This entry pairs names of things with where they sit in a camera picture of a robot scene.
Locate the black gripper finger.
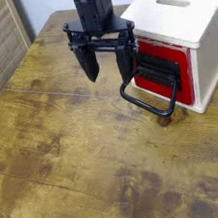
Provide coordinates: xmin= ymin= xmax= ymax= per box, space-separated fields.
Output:
xmin=115 ymin=45 xmax=133 ymax=84
xmin=73 ymin=45 xmax=100 ymax=82

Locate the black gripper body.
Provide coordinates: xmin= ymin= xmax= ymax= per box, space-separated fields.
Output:
xmin=57 ymin=0 xmax=141 ymax=65

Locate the red drawer front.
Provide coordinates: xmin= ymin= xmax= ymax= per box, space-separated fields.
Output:
xmin=134 ymin=36 xmax=195 ymax=106

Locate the black metal drawer handle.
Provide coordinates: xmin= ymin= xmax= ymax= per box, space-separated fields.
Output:
xmin=113 ymin=44 xmax=188 ymax=124

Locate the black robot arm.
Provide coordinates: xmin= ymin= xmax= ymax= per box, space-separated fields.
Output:
xmin=62 ymin=0 xmax=137 ymax=85

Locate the white wooden box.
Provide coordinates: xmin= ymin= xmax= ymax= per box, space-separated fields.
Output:
xmin=122 ymin=0 xmax=218 ymax=113

